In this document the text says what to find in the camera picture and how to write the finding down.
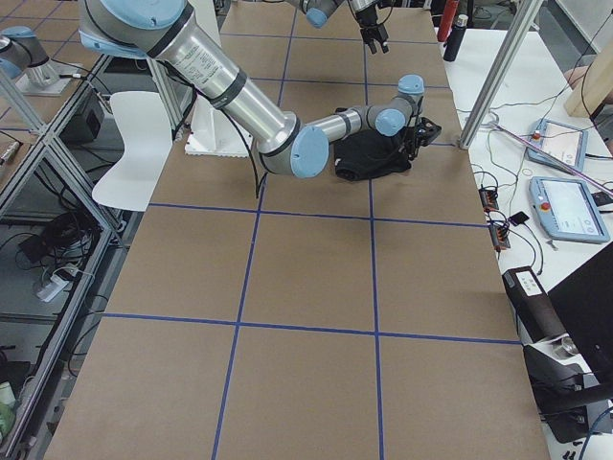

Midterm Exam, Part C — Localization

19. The black monitor stand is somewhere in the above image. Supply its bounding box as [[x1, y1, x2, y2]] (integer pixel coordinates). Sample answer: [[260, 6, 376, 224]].
[[524, 245, 612, 443]]

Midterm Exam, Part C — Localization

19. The blue teach pendant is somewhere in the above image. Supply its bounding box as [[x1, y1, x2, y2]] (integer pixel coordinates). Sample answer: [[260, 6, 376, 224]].
[[529, 176, 610, 243], [525, 119, 588, 171]]

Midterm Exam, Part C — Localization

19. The black box with label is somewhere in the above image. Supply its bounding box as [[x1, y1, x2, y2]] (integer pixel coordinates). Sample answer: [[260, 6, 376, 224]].
[[502, 266, 568, 344]]

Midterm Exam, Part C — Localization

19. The blue teach pendant near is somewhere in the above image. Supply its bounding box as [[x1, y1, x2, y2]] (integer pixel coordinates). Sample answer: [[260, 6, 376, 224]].
[[529, 176, 610, 243]]

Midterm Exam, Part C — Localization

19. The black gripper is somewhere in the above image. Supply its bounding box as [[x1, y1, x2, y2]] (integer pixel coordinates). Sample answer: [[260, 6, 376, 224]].
[[401, 125, 420, 153], [356, 7, 389, 54]]

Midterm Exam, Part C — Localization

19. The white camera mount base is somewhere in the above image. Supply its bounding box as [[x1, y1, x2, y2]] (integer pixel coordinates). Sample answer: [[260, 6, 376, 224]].
[[185, 0, 252, 157]]

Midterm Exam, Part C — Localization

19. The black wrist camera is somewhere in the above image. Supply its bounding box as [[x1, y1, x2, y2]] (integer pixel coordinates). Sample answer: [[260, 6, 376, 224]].
[[415, 117, 443, 147]]

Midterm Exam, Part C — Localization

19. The blue teach pendant far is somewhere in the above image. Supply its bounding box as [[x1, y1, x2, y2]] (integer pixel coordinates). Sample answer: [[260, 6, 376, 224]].
[[525, 119, 588, 171]]

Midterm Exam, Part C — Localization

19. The aluminium frame post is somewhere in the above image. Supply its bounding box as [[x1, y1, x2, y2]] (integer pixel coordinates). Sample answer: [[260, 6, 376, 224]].
[[459, 0, 543, 150]]

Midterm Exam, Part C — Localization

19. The red bottle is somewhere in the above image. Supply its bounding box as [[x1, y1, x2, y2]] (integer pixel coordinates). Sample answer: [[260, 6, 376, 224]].
[[437, 0, 459, 43]]

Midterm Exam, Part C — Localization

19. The black printed t-shirt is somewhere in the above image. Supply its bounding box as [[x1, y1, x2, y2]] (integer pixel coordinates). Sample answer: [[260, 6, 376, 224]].
[[333, 130, 411, 182]]

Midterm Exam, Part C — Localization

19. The black water bottle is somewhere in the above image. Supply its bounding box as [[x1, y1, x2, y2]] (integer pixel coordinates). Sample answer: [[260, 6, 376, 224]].
[[443, 14, 468, 62]]

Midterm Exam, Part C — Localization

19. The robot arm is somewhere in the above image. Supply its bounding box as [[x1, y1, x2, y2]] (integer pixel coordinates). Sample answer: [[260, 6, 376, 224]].
[[79, 1, 424, 178], [288, 0, 392, 54]]

